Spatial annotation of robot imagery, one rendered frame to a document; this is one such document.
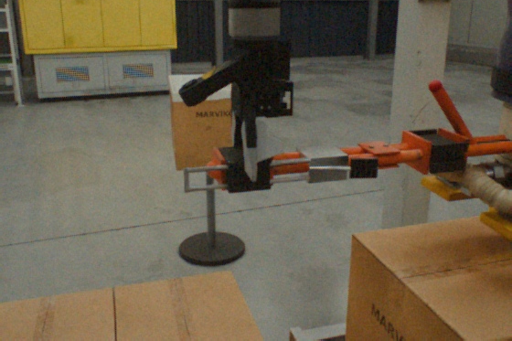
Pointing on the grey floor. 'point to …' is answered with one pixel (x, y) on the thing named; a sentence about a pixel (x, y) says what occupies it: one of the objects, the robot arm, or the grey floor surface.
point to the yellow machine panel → (98, 25)
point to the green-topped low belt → (9, 77)
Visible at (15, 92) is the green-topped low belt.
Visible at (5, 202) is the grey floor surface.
